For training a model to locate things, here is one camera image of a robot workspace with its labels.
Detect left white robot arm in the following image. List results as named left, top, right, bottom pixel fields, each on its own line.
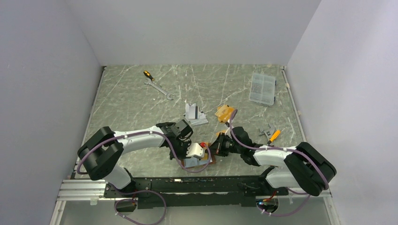
left=77, top=120, right=193, bottom=197

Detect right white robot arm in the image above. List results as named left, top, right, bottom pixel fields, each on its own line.
left=209, top=127, right=337, bottom=196

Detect aluminium frame rail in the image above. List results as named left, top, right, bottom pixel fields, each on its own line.
left=49, top=177, right=341, bottom=225

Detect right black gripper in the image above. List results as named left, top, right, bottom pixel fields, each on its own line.
left=205, top=133, right=243, bottom=157

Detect brown leather card holder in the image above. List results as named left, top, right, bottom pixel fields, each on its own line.
left=182, top=145, right=216, bottom=168

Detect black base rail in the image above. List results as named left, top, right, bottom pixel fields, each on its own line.
left=104, top=175, right=288, bottom=209

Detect silver open-end wrench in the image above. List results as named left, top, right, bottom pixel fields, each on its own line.
left=144, top=80, right=175, bottom=100

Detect clear plastic organizer box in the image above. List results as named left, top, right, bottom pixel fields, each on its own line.
left=249, top=73, right=276, bottom=105

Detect grey orange pliers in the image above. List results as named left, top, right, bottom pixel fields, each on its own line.
left=259, top=123, right=281, bottom=146

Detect orange black screwdriver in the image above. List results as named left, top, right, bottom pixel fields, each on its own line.
left=143, top=70, right=154, bottom=81

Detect gold card stack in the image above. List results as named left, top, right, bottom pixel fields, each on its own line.
left=215, top=105, right=235, bottom=123

